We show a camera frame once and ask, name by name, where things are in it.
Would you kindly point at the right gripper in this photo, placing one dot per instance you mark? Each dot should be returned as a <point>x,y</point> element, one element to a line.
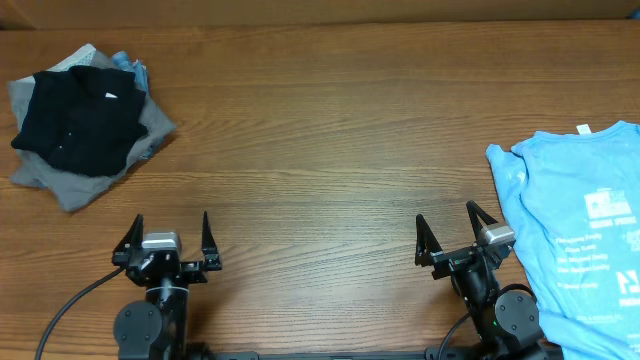
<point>428,252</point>

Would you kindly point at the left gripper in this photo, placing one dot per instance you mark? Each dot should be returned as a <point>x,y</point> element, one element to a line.
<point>197,272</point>

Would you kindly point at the black t-shirt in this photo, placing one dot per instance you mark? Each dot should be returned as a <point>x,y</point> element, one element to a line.
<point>84,120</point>

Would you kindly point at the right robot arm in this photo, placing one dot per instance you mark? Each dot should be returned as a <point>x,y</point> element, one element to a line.
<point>500,322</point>

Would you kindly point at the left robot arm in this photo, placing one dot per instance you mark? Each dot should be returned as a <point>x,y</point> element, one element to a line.
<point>156,327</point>

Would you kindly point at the light blue t-shirt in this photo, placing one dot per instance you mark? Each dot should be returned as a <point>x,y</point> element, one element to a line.
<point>573,203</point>

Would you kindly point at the folded blue garment under shorts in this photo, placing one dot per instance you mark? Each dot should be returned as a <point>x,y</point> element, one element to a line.
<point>124,63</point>

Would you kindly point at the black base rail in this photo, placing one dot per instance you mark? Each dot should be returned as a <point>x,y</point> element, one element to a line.
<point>330,356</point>

